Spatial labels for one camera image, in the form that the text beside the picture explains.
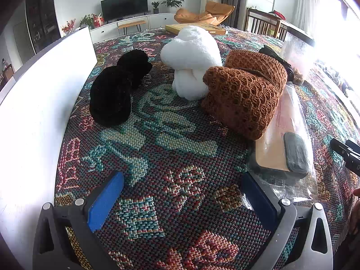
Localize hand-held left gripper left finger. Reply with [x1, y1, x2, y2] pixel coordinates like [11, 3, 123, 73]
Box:
[32, 171, 126, 270]

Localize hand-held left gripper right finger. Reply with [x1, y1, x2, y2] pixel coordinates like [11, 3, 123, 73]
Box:
[241, 171, 335, 270]

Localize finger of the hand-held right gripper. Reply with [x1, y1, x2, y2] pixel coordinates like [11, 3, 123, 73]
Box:
[330, 138, 360, 177]

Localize wood-pattern phone case packet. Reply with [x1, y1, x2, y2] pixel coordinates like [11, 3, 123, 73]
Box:
[247, 86, 320, 201]

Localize black knit bundle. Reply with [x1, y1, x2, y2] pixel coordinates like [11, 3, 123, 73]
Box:
[89, 49, 153, 127]

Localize brown knit scarf bundle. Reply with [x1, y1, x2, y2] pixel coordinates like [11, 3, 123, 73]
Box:
[201, 50, 288, 140]

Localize white storage box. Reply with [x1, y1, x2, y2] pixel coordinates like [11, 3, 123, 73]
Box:
[0, 26, 97, 261]

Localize white fluffy knit bundle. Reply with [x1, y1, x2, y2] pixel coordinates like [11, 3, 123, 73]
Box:
[160, 25, 223, 101]

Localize patterned woven blanket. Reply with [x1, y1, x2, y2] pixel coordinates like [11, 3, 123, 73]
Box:
[55, 28, 360, 270]

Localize clear jar with black lid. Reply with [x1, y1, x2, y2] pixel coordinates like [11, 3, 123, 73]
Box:
[280, 24, 315, 84]

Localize white sheer curtain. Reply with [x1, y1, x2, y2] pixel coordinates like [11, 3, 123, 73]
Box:
[292, 0, 332, 34]

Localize wooden chair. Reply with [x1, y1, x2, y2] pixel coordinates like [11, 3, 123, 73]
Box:
[247, 8, 290, 40]

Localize white low television cabinet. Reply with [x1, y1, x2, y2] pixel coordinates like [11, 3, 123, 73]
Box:
[90, 13, 180, 44]

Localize red flower bouquet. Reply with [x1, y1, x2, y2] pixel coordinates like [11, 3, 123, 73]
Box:
[61, 19, 76, 36]

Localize wooden bench with metal legs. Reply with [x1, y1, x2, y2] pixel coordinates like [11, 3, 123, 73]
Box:
[117, 20, 147, 36]

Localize leafy green plant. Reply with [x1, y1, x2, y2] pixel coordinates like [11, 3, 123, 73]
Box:
[79, 14, 96, 29]

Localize yellow board game box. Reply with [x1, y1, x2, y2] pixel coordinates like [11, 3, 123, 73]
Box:
[165, 23, 227, 36]

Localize grey curtain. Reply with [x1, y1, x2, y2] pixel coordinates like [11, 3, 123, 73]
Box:
[222, 0, 249, 30]

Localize orange lounge chair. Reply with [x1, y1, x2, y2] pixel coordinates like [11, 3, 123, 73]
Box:
[174, 1, 235, 26]

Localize black flat television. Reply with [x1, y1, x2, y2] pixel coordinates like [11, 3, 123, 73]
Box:
[101, 0, 149, 22]

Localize tall black display cabinet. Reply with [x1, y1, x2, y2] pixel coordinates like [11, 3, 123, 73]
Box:
[25, 0, 61, 54]

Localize large green potted plant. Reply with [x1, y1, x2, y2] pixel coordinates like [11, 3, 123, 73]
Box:
[162, 0, 185, 13]

